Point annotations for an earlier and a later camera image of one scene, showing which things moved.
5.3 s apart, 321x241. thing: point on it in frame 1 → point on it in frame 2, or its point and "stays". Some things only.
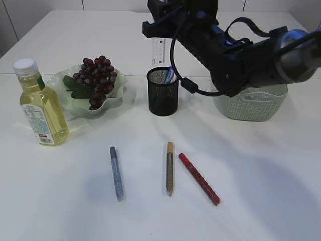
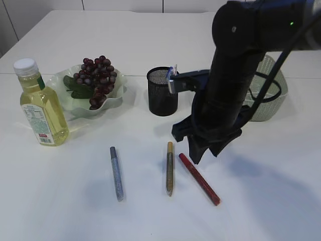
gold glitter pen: x=169 y=170 stays
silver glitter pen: x=119 y=185 stays
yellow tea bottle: x=40 y=105 stays
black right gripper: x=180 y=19 → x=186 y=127
